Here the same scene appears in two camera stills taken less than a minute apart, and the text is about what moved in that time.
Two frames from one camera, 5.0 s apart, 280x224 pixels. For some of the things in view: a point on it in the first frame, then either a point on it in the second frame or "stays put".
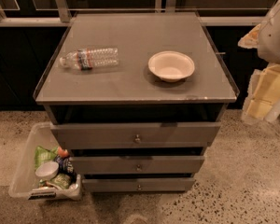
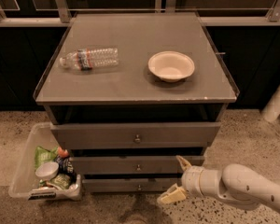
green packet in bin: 61,180 stays put
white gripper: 274,36 → 192,177
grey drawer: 137,164 stays put
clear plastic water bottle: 85,59 stays put
